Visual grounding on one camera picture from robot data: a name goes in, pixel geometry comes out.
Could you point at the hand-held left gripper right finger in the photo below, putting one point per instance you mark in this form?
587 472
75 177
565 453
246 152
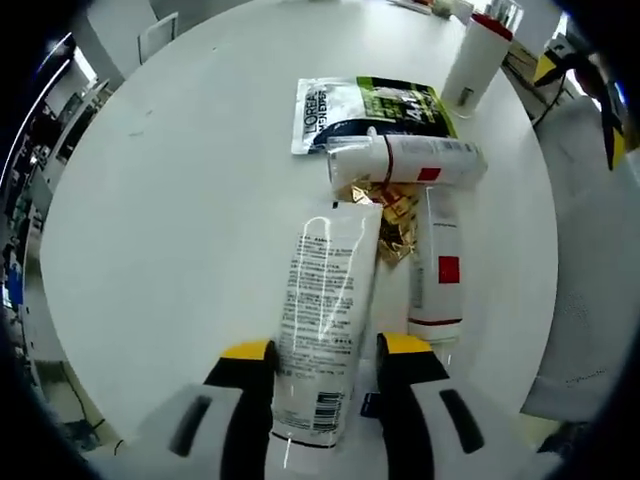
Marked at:
430 425

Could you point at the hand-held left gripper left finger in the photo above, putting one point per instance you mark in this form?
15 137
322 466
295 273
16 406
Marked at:
220 425

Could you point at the white skincare bottle red collar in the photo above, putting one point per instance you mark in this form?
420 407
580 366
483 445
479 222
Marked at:
475 60

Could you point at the white skincare bottle red square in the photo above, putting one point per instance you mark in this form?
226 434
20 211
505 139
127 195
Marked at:
440 155
440 235

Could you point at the white skincare tube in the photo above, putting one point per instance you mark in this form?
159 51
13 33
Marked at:
325 300

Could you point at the gold foil skincare sachet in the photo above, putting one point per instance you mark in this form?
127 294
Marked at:
400 230

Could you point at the green and navy skincare sachet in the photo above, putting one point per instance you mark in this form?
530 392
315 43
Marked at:
340 100

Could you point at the grey mesh office chair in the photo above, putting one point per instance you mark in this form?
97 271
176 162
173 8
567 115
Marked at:
585 250

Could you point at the white office chair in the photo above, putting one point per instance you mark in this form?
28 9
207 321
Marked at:
157 36

